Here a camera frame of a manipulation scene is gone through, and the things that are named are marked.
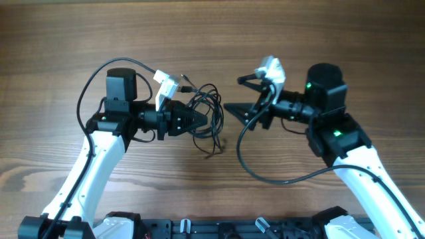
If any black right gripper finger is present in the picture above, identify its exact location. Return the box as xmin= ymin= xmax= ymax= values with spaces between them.
xmin=224 ymin=103 xmax=258 ymax=125
xmin=237 ymin=74 xmax=269 ymax=93

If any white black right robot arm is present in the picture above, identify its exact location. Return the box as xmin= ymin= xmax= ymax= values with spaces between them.
xmin=224 ymin=63 xmax=424 ymax=238

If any black cable bundle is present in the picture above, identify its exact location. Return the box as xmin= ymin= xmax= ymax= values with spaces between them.
xmin=175 ymin=73 xmax=225 ymax=159

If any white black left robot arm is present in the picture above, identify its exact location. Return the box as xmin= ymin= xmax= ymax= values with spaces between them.
xmin=17 ymin=68 xmax=207 ymax=238

